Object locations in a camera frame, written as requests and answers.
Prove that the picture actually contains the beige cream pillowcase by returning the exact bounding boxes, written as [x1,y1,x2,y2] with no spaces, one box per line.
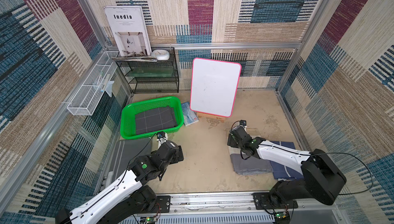
[228,147,240,155]

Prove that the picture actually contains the dark grid pillowcase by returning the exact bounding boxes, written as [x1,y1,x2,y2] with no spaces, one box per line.
[135,106,178,135]

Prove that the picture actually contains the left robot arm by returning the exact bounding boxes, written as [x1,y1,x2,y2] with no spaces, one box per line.
[55,140,184,224]

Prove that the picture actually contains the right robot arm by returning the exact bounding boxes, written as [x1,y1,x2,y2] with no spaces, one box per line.
[228,125,347,208]

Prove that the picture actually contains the grey striped folded pillowcase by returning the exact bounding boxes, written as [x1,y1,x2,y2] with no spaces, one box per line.
[105,137,152,187]

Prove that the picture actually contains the green plastic basket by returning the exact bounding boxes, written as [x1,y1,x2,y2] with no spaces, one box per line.
[120,96,184,140]

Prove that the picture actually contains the navy blue folded pillowcase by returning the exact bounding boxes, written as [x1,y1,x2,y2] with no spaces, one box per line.
[270,141,303,180]

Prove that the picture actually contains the wooden whiteboard easel stand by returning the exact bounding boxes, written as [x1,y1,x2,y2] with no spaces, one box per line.
[197,112,226,122]

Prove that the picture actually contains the blue paperback book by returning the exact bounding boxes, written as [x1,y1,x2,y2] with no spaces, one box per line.
[181,102,199,126]

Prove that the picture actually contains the pink framed whiteboard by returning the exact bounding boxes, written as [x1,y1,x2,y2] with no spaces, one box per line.
[190,58,242,117]

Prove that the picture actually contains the magazines on shelf top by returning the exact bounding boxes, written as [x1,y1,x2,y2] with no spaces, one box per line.
[112,56,158,62]

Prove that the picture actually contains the white Inedia poster board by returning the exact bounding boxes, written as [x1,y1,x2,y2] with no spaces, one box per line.
[104,5,152,57]

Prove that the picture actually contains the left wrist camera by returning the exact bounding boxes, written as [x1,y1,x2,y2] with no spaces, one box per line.
[157,131,168,149]

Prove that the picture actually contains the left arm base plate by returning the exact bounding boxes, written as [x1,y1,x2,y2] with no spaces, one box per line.
[127,195,171,215]

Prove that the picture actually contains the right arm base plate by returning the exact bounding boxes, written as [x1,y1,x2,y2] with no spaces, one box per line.
[252,192,299,211]

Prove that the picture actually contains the white wire wall basket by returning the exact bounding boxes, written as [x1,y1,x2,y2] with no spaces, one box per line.
[67,51,117,116]

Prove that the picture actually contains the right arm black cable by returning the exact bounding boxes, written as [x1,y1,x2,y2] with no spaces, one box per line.
[310,152,373,196]

